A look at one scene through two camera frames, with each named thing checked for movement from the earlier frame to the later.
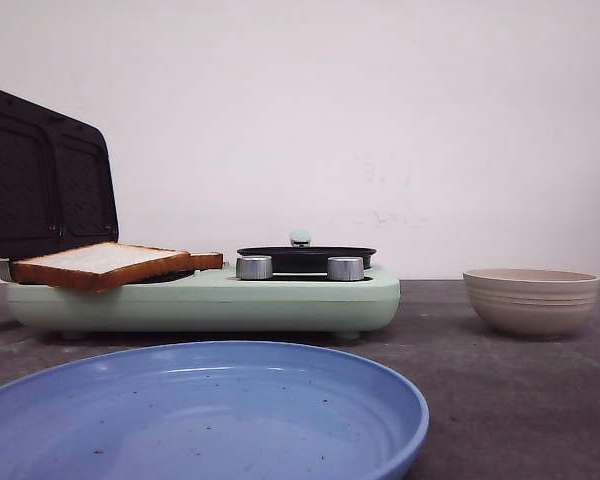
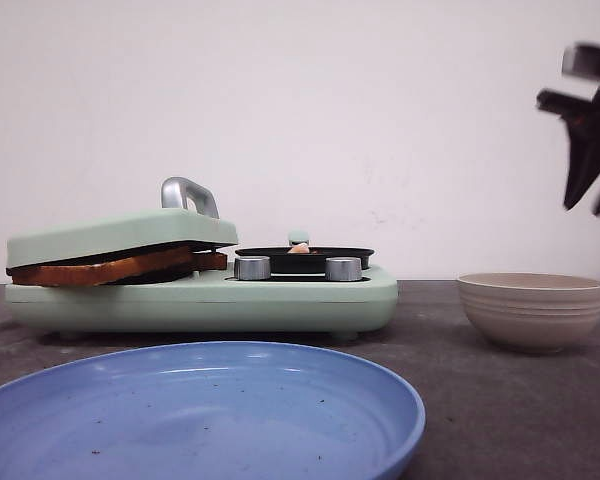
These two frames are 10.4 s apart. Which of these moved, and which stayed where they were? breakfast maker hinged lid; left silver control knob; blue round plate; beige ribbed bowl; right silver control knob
Moved: breakfast maker hinged lid; beige ribbed bowl
Stayed: right silver control knob; blue round plate; left silver control knob
